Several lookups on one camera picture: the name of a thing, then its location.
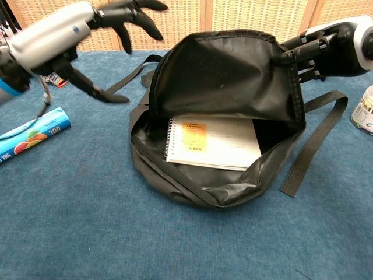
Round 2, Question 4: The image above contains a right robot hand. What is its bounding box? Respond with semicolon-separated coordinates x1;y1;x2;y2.
281;15;373;82

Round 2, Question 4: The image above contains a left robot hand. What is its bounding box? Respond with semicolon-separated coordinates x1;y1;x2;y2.
8;0;169;104

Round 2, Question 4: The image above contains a black fabric backpack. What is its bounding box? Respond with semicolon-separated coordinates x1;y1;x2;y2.
129;29;349;208

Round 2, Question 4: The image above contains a white spiral notebook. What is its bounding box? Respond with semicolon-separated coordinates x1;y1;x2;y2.
165;114;262;172

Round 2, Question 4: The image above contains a grey knit glove orange cuff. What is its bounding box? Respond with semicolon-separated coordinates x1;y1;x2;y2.
40;73;69;88

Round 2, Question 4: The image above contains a black tripod stand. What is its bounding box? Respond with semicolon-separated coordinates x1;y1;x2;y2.
0;0;23;32

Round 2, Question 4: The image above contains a white jar with label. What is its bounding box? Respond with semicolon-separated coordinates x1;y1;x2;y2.
350;85;373;137

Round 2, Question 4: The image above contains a blue cling film box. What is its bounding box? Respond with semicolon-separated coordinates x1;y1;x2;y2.
0;107;72;166

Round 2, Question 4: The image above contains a woven rattan folding screen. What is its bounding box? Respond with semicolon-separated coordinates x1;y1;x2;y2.
5;0;373;52

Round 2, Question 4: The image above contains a blue carpet table cover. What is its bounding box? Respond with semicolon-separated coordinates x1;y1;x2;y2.
0;48;373;280

